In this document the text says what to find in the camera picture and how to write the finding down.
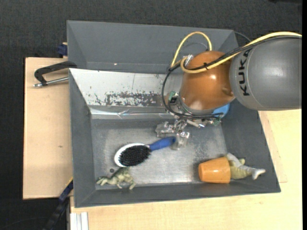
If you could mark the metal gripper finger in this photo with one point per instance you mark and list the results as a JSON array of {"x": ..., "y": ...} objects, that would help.
[
  {"x": 181, "y": 139},
  {"x": 164, "y": 129}
]

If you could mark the blue and white hairbrush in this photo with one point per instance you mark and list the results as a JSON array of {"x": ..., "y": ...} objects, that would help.
[{"x": 134, "y": 155}]

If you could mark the pale wood board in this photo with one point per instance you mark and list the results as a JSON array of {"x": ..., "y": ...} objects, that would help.
[{"x": 45, "y": 128}]

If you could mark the grey metal bin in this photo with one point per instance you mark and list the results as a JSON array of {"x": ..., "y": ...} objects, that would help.
[{"x": 168, "y": 166}]

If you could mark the green toy frog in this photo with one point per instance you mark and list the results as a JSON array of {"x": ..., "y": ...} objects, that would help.
[{"x": 120, "y": 178}]

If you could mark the light blue round object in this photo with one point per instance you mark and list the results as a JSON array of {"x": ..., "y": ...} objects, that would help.
[{"x": 223, "y": 110}]

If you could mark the green and white toy animal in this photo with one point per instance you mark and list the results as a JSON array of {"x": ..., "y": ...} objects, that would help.
[{"x": 239, "y": 171}]

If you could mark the orange plastic cup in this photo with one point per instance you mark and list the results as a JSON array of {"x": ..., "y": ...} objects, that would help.
[{"x": 214, "y": 171}]

